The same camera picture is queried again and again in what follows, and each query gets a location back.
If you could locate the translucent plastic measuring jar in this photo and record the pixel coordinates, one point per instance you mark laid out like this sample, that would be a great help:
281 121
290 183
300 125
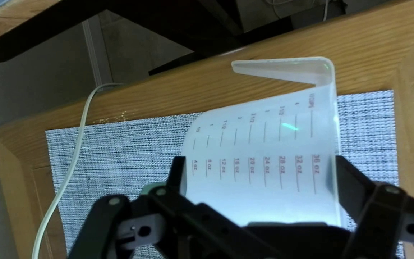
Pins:
265 159

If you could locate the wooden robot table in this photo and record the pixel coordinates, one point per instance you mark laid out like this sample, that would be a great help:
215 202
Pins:
6 29

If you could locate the grey woven placemat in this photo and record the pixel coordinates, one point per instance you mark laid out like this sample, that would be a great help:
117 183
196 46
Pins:
130 153

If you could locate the wooden side table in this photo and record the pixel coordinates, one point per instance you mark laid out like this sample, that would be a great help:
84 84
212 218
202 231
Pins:
179 91

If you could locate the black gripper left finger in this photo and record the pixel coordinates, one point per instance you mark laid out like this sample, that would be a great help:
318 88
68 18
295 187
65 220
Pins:
121 225

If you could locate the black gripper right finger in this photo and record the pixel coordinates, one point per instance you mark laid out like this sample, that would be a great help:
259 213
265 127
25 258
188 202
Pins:
389 220

